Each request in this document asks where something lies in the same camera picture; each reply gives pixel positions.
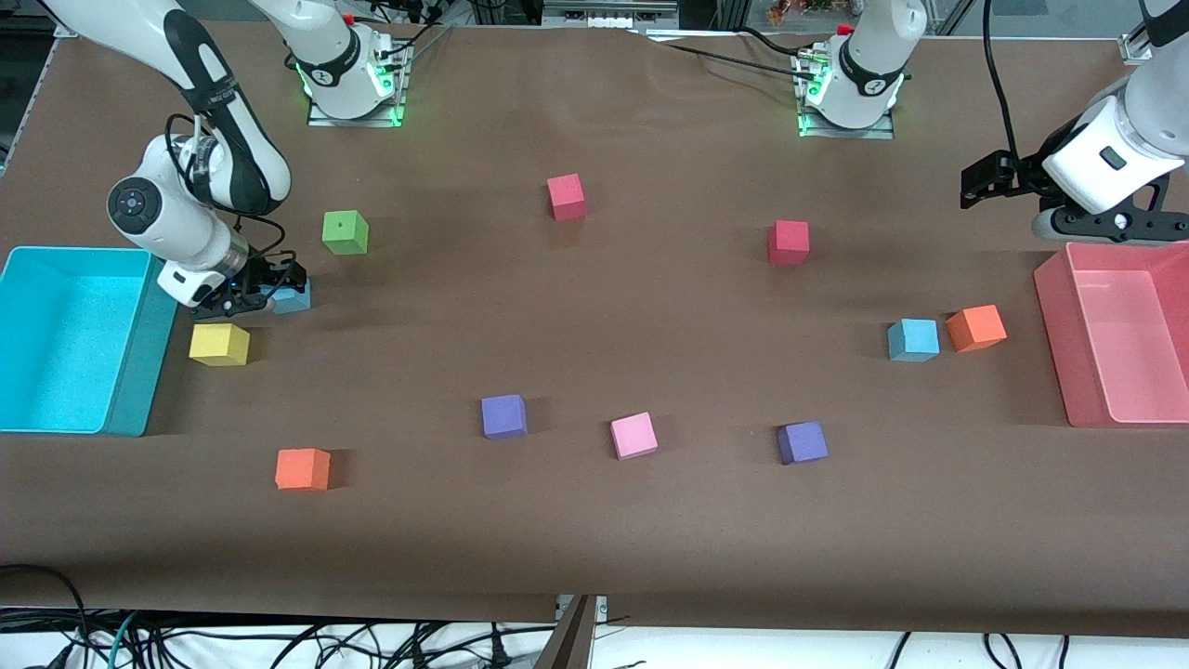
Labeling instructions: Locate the metal table bracket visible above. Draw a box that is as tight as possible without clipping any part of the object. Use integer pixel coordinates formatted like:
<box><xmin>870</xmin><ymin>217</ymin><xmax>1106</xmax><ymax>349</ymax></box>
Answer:
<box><xmin>534</xmin><ymin>595</ymin><xmax>609</xmax><ymax>669</ymax></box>

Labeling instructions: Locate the yellow foam block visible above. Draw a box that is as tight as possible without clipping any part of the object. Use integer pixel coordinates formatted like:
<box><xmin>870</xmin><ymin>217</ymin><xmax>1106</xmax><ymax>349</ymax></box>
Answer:
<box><xmin>189</xmin><ymin>322</ymin><xmax>251</xmax><ymax>368</ymax></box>

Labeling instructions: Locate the purple foam block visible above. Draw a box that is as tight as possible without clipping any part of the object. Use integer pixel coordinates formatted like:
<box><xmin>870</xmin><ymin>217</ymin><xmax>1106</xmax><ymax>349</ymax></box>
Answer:
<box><xmin>481</xmin><ymin>394</ymin><xmax>529</xmax><ymax>439</ymax></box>
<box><xmin>777</xmin><ymin>421</ymin><xmax>830</xmax><ymax>466</ymax></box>

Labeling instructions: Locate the pink plastic bin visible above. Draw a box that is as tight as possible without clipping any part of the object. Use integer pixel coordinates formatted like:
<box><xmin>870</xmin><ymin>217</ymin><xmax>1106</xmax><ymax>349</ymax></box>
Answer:
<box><xmin>1034</xmin><ymin>242</ymin><xmax>1189</xmax><ymax>428</ymax></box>

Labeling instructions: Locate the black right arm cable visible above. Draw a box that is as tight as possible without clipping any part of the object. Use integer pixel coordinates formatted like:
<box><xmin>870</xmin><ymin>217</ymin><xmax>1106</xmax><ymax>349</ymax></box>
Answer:
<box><xmin>163</xmin><ymin>111</ymin><xmax>287</xmax><ymax>270</ymax></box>

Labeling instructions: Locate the teal cable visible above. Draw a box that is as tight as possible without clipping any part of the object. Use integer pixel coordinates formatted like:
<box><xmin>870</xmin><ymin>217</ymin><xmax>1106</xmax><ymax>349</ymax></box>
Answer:
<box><xmin>104</xmin><ymin>609</ymin><xmax>142</xmax><ymax>669</ymax></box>

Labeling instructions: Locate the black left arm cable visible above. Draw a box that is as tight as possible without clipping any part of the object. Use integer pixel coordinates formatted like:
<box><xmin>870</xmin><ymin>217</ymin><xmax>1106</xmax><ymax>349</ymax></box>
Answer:
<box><xmin>983</xmin><ymin>0</ymin><xmax>1023</xmax><ymax>157</ymax></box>

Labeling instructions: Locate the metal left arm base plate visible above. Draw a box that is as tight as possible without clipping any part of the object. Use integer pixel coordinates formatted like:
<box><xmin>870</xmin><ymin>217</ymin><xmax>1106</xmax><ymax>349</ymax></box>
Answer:
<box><xmin>797</xmin><ymin>110</ymin><xmax>896</xmax><ymax>141</ymax></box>

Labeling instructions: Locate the grey metal frame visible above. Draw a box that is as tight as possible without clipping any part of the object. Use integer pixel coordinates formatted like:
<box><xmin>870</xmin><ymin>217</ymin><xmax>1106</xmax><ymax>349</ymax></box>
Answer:
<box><xmin>542</xmin><ymin>0</ymin><xmax>679</xmax><ymax>29</ymax></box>

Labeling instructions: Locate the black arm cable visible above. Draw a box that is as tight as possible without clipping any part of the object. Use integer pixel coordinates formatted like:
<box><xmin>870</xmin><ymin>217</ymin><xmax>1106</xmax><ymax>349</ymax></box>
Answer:
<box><xmin>983</xmin><ymin>0</ymin><xmax>1023</xmax><ymax>157</ymax></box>
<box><xmin>163</xmin><ymin>111</ymin><xmax>287</xmax><ymax>270</ymax></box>

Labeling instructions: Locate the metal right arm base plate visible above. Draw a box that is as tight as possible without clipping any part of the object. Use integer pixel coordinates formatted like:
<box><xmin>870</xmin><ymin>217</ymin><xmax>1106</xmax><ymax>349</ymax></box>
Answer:
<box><xmin>307</xmin><ymin>93</ymin><xmax>407</xmax><ymax>129</ymax></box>

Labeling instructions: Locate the orange foam block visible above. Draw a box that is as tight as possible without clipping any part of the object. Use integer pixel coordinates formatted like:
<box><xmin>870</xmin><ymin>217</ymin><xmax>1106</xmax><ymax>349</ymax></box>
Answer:
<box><xmin>275</xmin><ymin>448</ymin><xmax>333</xmax><ymax>492</ymax></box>
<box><xmin>946</xmin><ymin>305</ymin><xmax>1008</xmax><ymax>354</ymax></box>

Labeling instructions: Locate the cyan plastic bin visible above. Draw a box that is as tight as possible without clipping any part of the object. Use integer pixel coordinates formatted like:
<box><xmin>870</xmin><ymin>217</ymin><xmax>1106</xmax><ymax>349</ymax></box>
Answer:
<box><xmin>0</xmin><ymin>246</ymin><xmax>179</xmax><ymax>438</ymax></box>

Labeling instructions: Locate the black looped cable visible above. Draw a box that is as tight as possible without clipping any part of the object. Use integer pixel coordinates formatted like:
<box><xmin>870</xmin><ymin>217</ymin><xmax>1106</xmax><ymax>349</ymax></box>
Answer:
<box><xmin>0</xmin><ymin>563</ymin><xmax>92</xmax><ymax>669</ymax></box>

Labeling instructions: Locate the pink foam block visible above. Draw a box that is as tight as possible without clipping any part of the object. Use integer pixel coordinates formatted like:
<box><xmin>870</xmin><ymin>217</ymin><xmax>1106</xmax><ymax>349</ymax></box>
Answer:
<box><xmin>610</xmin><ymin>412</ymin><xmax>660</xmax><ymax>461</ymax></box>

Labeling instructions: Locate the brown table cover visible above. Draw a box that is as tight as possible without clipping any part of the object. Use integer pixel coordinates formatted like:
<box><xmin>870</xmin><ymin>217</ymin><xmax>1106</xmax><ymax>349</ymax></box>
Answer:
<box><xmin>0</xmin><ymin>17</ymin><xmax>1189</xmax><ymax>637</ymax></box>

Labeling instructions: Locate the black cable on cover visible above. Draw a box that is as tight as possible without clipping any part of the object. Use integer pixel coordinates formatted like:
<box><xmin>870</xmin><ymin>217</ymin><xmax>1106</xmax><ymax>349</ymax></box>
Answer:
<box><xmin>632</xmin><ymin>26</ymin><xmax>818</xmax><ymax>75</ymax></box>

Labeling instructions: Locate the green foam block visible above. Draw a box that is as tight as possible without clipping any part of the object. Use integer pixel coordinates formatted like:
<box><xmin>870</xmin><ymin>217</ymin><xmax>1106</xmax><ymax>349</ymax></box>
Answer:
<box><xmin>321</xmin><ymin>210</ymin><xmax>370</xmax><ymax>256</ymax></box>

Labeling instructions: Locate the red foam block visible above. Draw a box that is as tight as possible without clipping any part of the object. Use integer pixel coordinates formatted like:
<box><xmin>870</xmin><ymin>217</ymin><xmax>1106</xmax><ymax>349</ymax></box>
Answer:
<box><xmin>767</xmin><ymin>220</ymin><xmax>810</xmax><ymax>268</ymax></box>
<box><xmin>546</xmin><ymin>174</ymin><xmax>588</xmax><ymax>222</ymax></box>

